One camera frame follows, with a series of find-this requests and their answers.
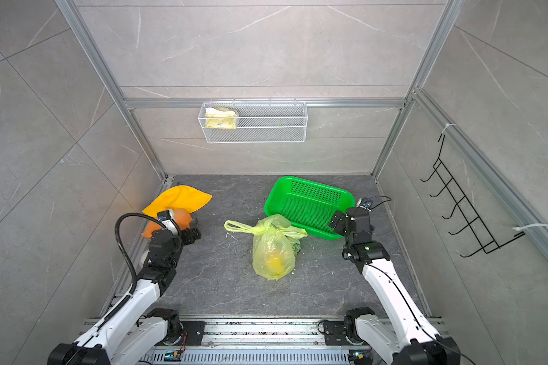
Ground yellow-green plastic bag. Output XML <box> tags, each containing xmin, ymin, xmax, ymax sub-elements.
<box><xmin>224</xmin><ymin>214</ymin><xmax>307</xmax><ymax>281</ymax></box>

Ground yellow pear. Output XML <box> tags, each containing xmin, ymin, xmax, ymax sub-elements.
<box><xmin>265</xmin><ymin>255</ymin><xmax>286</xmax><ymax>275</ymax></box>

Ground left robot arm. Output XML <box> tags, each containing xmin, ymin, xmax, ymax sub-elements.
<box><xmin>47</xmin><ymin>228</ymin><xmax>201</xmax><ymax>364</ymax></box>

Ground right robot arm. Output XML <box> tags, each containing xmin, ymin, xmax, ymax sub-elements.
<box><xmin>329</xmin><ymin>206</ymin><xmax>461</xmax><ymax>364</ymax></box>

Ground orange plush toy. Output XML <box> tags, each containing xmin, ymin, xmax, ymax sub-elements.
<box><xmin>141</xmin><ymin>208</ymin><xmax>193</xmax><ymax>239</ymax></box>

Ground green plastic basket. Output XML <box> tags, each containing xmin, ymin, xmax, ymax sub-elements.
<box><xmin>264</xmin><ymin>176</ymin><xmax>356</xmax><ymax>240</ymax></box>

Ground yellow bucket hat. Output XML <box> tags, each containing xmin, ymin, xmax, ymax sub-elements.
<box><xmin>142</xmin><ymin>185</ymin><xmax>213</xmax><ymax>217</ymax></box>

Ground yellow packet in basket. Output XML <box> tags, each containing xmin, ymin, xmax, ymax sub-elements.
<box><xmin>204</xmin><ymin>106</ymin><xmax>239</xmax><ymax>129</ymax></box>

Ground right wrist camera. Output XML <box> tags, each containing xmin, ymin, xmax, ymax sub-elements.
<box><xmin>356</xmin><ymin>198</ymin><xmax>373</xmax><ymax>211</ymax></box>

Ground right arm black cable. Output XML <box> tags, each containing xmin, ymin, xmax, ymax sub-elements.
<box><xmin>367</xmin><ymin>195</ymin><xmax>393</xmax><ymax>211</ymax></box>

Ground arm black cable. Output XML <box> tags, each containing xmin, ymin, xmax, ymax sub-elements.
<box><xmin>367</xmin><ymin>195</ymin><xmax>393</xmax><ymax>211</ymax></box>
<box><xmin>114</xmin><ymin>212</ymin><xmax>167</xmax><ymax>295</ymax></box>

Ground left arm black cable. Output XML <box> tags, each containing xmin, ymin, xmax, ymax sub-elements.
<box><xmin>114</xmin><ymin>212</ymin><xmax>167</xmax><ymax>295</ymax></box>

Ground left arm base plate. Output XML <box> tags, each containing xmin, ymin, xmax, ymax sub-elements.
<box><xmin>161</xmin><ymin>321</ymin><xmax>207</xmax><ymax>347</ymax></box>

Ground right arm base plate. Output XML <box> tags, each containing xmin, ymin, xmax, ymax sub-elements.
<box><xmin>317</xmin><ymin>319</ymin><xmax>362</xmax><ymax>346</ymax></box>

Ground black wall hook rack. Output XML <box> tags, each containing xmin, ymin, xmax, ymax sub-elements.
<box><xmin>420</xmin><ymin>135</ymin><xmax>525</xmax><ymax>259</ymax></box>

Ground white wire wall basket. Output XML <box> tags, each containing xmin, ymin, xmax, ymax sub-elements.
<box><xmin>198</xmin><ymin>100</ymin><xmax>308</xmax><ymax>144</ymax></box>

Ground metal mounting rail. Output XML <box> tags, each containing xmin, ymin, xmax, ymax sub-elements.
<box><xmin>81</xmin><ymin>318</ymin><xmax>455</xmax><ymax>365</ymax></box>

